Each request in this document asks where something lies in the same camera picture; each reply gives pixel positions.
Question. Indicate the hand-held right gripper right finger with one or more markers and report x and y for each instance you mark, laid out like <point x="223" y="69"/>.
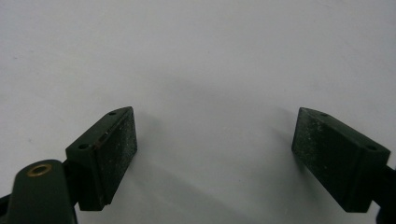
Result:
<point x="336" y="161"/>

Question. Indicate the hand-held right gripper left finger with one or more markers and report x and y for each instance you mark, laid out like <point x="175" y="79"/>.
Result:
<point x="102" y="161"/>

